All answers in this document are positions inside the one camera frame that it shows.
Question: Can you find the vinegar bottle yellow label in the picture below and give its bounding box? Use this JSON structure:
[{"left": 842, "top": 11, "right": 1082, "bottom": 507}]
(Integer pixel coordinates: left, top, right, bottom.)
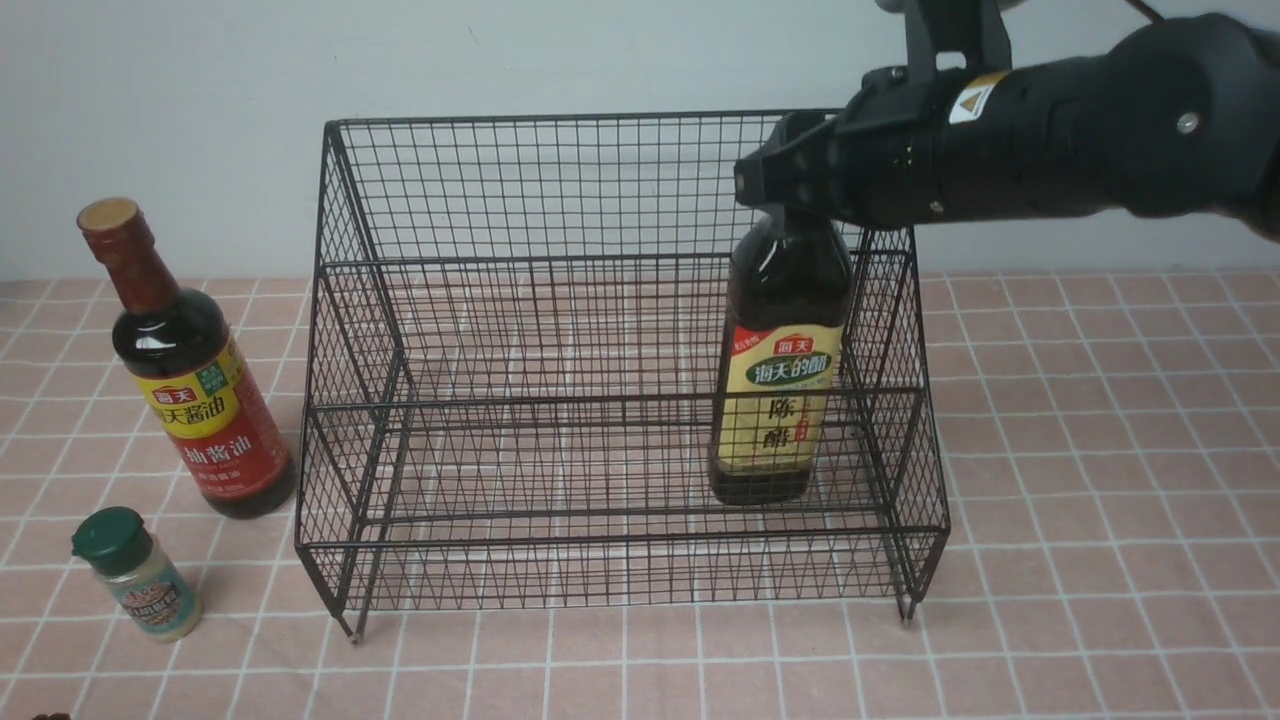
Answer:
[{"left": 709, "top": 208, "right": 852, "bottom": 506}]

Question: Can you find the soy sauce bottle red label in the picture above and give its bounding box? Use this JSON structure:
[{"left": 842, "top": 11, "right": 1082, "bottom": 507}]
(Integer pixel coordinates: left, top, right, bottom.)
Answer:
[{"left": 76, "top": 197, "right": 297, "bottom": 519}]

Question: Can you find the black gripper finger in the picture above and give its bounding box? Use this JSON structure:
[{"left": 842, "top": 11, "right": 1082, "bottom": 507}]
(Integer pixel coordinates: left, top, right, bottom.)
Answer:
[{"left": 733, "top": 110, "right": 835, "bottom": 211}]

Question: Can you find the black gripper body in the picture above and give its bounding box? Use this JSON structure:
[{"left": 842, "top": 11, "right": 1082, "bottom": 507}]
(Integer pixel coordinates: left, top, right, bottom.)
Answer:
[{"left": 822, "top": 67, "right": 1011, "bottom": 227}]

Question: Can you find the black wire mesh shelf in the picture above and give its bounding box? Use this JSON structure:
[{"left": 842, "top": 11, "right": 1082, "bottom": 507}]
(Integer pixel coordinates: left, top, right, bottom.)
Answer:
[{"left": 294, "top": 111, "right": 951, "bottom": 643}]

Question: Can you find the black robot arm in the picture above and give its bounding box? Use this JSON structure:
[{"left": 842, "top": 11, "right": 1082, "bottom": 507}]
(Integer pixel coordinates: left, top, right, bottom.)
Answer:
[{"left": 733, "top": 1, "right": 1279, "bottom": 240}]

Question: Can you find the small green-capped seasoning jar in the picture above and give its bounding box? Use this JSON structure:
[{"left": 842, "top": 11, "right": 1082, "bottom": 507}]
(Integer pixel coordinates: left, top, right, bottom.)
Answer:
[{"left": 72, "top": 506, "right": 204, "bottom": 643}]

